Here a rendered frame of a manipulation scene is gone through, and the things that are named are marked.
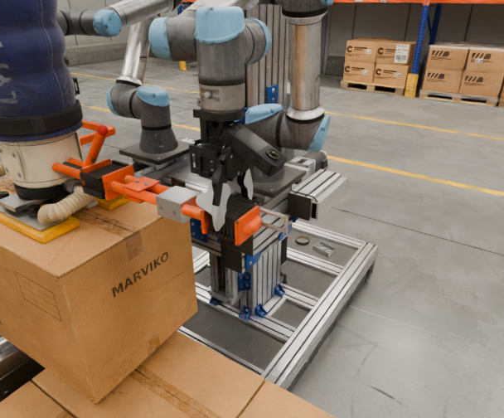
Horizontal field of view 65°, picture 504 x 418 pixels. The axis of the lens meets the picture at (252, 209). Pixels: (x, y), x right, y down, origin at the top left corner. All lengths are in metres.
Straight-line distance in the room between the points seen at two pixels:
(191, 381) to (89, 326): 0.43
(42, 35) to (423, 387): 1.96
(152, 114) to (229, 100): 0.94
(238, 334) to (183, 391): 0.66
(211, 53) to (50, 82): 0.50
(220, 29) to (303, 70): 0.54
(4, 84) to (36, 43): 0.11
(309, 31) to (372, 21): 8.35
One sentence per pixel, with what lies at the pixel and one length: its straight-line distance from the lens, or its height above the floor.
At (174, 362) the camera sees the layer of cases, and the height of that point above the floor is 0.54.
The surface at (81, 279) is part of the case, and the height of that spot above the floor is 1.04.
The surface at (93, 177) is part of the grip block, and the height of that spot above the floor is 1.23.
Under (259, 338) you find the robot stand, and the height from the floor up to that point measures 0.21.
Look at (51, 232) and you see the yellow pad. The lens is 1.04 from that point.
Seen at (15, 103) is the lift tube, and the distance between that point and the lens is 1.04.
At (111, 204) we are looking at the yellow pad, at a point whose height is 1.09.
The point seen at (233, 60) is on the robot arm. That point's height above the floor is 1.49.
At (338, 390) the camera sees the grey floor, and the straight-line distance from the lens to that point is 2.02.
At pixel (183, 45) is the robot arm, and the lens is 0.78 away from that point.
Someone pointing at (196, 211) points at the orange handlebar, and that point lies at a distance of 0.77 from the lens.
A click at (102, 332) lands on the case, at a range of 1.05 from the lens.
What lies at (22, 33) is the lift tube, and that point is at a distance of 1.03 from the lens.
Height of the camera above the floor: 1.57
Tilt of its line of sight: 28 degrees down
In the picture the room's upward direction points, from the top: straight up
